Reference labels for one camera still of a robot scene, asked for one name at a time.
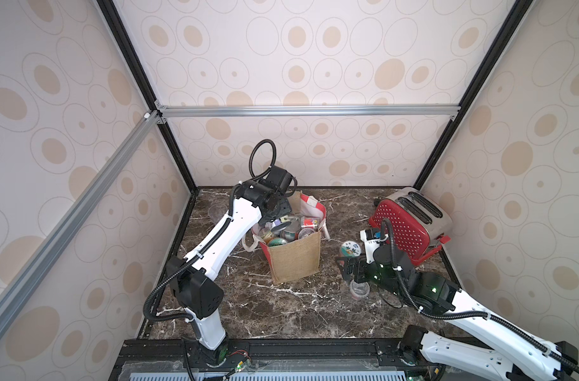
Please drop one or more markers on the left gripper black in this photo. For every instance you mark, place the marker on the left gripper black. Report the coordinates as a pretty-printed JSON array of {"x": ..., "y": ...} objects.
[{"x": 287, "y": 207}]

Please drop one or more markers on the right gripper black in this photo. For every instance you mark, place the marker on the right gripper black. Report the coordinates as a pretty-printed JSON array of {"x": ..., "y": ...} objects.
[{"x": 354, "y": 271}]

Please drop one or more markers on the clear small seed jar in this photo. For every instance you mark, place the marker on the clear small seed jar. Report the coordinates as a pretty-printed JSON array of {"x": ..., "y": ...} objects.
[{"x": 359, "y": 291}]

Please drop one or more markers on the orange label seed jar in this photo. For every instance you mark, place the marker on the orange label seed jar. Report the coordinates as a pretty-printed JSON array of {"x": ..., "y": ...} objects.
[{"x": 350, "y": 249}]

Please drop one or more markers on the burlap canvas bag red lining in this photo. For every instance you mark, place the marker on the burlap canvas bag red lining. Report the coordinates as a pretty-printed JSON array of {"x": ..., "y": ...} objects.
[{"x": 297, "y": 259}]

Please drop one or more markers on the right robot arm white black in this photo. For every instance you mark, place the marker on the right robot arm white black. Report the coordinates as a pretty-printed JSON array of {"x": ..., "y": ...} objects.
[{"x": 507, "y": 353}]

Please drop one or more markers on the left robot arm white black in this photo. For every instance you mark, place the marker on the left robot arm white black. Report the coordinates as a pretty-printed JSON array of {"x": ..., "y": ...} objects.
[{"x": 259, "y": 200}]

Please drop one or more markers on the silver top can in bag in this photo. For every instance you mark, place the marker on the silver top can in bag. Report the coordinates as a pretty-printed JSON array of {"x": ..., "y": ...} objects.
[{"x": 290, "y": 232}]

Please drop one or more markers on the red silver toaster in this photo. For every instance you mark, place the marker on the red silver toaster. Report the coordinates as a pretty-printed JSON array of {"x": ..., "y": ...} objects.
[{"x": 421, "y": 227}]

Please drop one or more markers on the purple flower label jar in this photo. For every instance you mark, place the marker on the purple flower label jar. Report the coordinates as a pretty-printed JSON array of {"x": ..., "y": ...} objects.
[{"x": 277, "y": 241}]

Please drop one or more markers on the clear plastic cup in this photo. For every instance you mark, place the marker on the clear plastic cup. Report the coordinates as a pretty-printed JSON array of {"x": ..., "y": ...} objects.
[{"x": 218, "y": 211}]

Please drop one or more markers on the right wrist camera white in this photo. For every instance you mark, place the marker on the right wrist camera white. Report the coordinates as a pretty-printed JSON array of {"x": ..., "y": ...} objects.
[{"x": 369, "y": 240}]

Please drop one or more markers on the silver horizontal rail back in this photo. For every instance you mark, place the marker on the silver horizontal rail back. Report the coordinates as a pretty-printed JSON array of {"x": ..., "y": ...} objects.
[{"x": 310, "y": 111}]

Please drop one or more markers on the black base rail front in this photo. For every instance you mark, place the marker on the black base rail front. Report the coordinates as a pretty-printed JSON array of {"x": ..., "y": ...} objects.
[{"x": 301, "y": 359}]

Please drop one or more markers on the silver diagonal rail left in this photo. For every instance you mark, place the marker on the silver diagonal rail left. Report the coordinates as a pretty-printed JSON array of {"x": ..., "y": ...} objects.
[{"x": 25, "y": 283}]

